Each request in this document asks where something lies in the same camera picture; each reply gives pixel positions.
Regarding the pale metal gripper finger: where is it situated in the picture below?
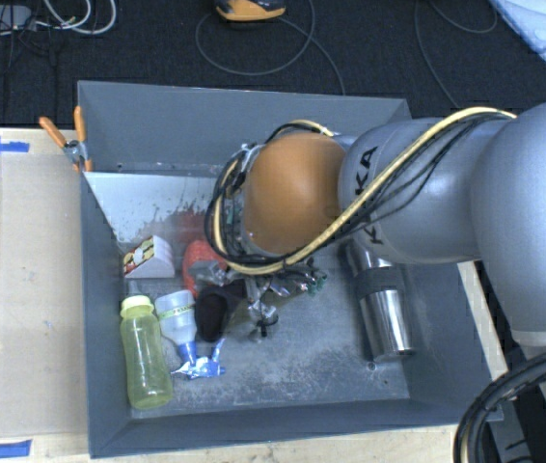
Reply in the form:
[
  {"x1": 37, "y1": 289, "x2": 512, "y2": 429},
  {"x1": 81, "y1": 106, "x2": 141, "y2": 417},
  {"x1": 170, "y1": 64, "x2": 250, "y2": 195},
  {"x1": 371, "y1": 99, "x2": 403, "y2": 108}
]
[
  {"x1": 247, "y1": 301, "x2": 281, "y2": 340},
  {"x1": 187, "y1": 259, "x2": 230, "y2": 286}
]

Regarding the red-orange mesh sponge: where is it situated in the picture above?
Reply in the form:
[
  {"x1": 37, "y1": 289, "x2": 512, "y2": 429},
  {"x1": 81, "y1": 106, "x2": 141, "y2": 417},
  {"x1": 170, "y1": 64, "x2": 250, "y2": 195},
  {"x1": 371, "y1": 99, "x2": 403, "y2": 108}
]
[{"x1": 181, "y1": 239, "x2": 230, "y2": 300}]

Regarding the black soft lump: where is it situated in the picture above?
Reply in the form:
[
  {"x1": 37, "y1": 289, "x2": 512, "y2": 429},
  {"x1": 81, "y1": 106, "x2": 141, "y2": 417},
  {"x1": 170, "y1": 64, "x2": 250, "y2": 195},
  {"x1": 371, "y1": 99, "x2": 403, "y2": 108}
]
[{"x1": 194, "y1": 279, "x2": 249, "y2": 343}]

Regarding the white sandwich print toy wedge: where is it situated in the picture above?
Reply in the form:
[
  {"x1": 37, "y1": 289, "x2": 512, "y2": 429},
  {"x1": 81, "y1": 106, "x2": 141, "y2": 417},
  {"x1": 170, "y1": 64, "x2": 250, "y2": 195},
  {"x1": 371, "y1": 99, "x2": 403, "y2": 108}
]
[{"x1": 123, "y1": 234, "x2": 177, "y2": 280}]

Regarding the clear bottle with blue cap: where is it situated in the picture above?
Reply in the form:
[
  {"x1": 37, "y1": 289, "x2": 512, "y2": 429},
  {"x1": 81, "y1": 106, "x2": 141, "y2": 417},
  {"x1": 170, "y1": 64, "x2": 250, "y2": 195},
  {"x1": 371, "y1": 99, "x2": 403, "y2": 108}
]
[{"x1": 153, "y1": 288, "x2": 203, "y2": 364}]

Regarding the grey metal bin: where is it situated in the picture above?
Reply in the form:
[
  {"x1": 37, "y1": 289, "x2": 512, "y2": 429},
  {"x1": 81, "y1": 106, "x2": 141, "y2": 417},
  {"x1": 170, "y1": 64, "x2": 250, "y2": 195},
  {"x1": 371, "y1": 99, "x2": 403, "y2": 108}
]
[{"x1": 75, "y1": 80, "x2": 506, "y2": 459}]

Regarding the blue and silver foil wrapper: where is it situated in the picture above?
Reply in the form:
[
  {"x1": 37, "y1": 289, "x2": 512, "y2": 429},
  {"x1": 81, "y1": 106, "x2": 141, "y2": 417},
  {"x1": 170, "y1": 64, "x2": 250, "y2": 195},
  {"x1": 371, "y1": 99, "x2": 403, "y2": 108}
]
[{"x1": 170, "y1": 337, "x2": 229, "y2": 381}]

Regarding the yellow baby bottle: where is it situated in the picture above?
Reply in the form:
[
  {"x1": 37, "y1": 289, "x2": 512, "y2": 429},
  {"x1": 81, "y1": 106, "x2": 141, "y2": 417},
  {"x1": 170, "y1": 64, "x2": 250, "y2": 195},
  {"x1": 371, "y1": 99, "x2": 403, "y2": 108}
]
[{"x1": 119, "y1": 281, "x2": 175, "y2": 411}]

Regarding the shiny steel flask, black band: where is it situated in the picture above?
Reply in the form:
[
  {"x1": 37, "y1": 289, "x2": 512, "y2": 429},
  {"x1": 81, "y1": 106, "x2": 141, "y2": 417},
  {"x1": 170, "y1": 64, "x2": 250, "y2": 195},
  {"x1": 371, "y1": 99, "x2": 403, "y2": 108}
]
[{"x1": 337, "y1": 237, "x2": 418, "y2": 363}]

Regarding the pale flat board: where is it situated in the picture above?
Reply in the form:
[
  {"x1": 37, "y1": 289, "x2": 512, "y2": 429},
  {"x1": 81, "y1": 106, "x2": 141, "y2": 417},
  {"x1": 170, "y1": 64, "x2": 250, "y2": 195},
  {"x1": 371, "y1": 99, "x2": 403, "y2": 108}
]
[{"x1": 0, "y1": 152, "x2": 92, "y2": 439}]

